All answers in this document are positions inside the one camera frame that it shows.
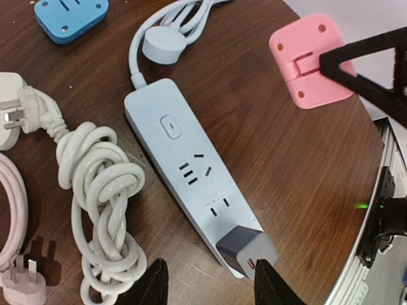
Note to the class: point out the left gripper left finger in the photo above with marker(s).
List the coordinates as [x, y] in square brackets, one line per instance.
[151, 289]

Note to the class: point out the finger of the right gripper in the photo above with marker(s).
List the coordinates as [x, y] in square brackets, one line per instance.
[331, 60]
[390, 101]

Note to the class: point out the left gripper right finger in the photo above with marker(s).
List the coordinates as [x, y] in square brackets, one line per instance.
[270, 287]

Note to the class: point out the pink square plug adapter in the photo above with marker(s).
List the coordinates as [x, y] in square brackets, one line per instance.
[296, 49]

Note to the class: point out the black plug adapter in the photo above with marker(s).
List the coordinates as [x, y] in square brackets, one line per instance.
[243, 247]

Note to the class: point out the grey blue power strip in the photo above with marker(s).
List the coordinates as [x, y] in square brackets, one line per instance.
[189, 164]

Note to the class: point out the white square plug adapter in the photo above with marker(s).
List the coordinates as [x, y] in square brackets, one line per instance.
[11, 82]

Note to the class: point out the blue white cube socket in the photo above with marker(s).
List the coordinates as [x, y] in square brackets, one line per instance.
[66, 20]

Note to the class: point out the front aluminium rail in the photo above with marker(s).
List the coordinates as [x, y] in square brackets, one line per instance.
[375, 270]

